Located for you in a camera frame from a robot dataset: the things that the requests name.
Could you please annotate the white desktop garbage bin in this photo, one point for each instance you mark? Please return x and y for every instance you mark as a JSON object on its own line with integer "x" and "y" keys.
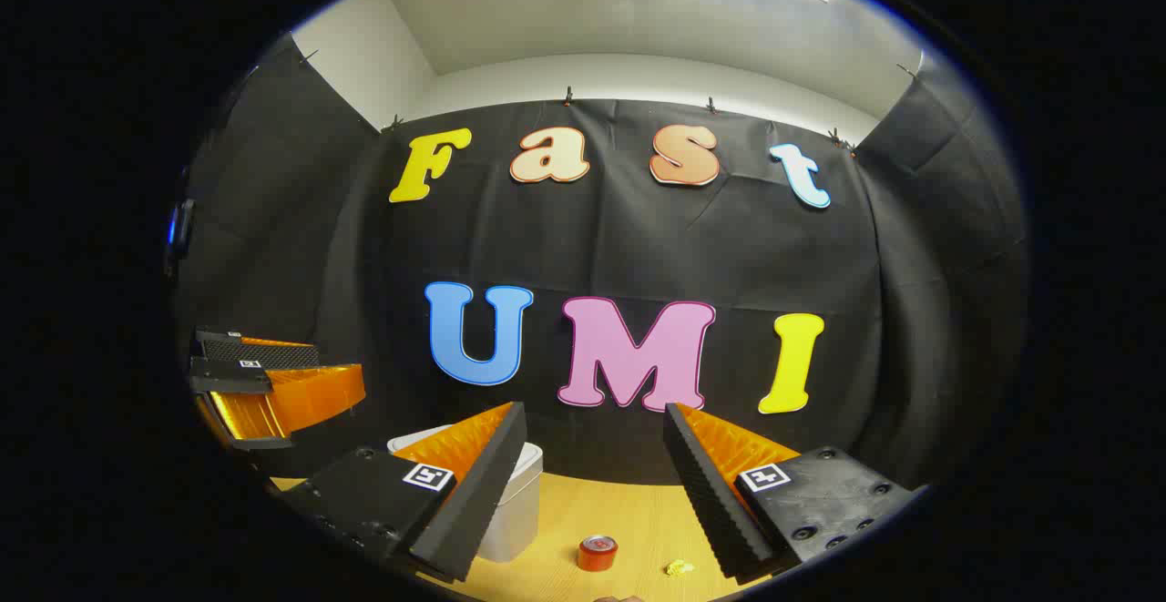
{"x": 519, "y": 502}

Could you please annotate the wooden desktop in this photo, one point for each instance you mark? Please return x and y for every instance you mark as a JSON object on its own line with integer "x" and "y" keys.
{"x": 629, "y": 511}

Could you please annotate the black backdrop cloth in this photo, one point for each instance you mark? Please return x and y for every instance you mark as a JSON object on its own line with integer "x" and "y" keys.
{"x": 638, "y": 247}

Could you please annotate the yellow paper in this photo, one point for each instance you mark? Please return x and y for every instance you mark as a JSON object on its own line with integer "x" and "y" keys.
{"x": 680, "y": 568}

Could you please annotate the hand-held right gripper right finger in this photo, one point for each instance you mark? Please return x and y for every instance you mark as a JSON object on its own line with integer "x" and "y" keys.
{"x": 706, "y": 493}

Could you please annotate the red pop can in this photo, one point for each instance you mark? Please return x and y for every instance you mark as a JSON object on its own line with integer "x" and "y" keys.
{"x": 598, "y": 555}

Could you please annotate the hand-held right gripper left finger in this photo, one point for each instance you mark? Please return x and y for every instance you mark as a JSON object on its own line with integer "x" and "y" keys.
{"x": 483, "y": 493}

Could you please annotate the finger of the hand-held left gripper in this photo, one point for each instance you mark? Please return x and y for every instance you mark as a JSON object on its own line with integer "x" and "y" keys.
{"x": 264, "y": 356}
{"x": 310, "y": 397}

